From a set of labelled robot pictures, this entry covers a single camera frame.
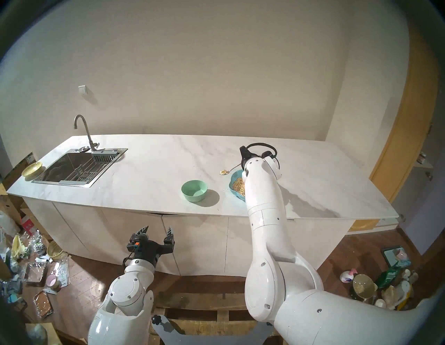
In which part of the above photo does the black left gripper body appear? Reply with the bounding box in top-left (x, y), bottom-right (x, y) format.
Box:
top-left (134, 239), bottom-right (175, 268)

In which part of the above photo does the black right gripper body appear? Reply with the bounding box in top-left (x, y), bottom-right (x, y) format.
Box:
top-left (239, 145), bottom-right (255, 169)

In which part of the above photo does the blue scalloped bowl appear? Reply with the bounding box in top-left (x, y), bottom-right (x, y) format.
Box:
top-left (228, 169), bottom-right (248, 202)

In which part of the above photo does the mint green bowl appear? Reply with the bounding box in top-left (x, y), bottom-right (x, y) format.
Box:
top-left (181, 180), bottom-right (208, 203)

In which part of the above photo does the beige pot with cereal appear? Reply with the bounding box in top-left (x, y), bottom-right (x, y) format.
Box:
top-left (352, 274), bottom-right (378, 300)

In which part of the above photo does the white counter cabinet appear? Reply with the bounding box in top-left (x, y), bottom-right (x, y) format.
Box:
top-left (23, 196), bottom-right (355, 280)

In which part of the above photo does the wooden pallet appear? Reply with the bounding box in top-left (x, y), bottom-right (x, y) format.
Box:
top-left (149, 290), bottom-right (265, 345)

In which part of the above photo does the wicker basket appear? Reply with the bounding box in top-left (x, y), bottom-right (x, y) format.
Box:
top-left (47, 241), bottom-right (66, 261)

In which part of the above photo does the stainless steel sink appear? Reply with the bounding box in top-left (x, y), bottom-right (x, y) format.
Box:
top-left (32, 148), bottom-right (128, 188)

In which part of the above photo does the steel gooseneck faucet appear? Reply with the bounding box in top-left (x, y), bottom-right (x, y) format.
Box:
top-left (73, 115), bottom-right (99, 151)

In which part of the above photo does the clear plastic tray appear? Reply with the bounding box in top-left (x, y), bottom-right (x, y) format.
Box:
top-left (24, 262), bottom-right (47, 286)

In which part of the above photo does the plastic tray with food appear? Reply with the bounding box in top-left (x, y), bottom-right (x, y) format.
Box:
top-left (33, 290), bottom-right (54, 319)

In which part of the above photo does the yellow bag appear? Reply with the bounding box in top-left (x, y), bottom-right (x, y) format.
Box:
top-left (11, 234), bottom-right (26, 259)

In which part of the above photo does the yellow dish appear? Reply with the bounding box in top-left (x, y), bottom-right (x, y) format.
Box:
top-left (22, 161), bottom-right (43, 178)

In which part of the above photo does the orange wooden door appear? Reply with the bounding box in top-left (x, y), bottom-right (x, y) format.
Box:
top-left (370, 28), bottom-right (438, 204)

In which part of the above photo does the teal framed tablet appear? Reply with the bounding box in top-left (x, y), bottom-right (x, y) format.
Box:
top-left (381, 246), bottom-right (411, 268)

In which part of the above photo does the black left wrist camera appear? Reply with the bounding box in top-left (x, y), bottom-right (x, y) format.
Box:
top-left (127, 234), bottom-right (149, 252)

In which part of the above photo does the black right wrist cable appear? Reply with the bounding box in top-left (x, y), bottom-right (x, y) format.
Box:
top-left (248, 143), bottom-right (278, 166)

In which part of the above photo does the wire sink rack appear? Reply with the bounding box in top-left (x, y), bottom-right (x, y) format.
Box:
top-left (64, 163), bottom-right (105, 183)

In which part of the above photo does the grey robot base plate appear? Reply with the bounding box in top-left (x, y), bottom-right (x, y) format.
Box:
top-left (151, 315), bottom-right (277, 345)

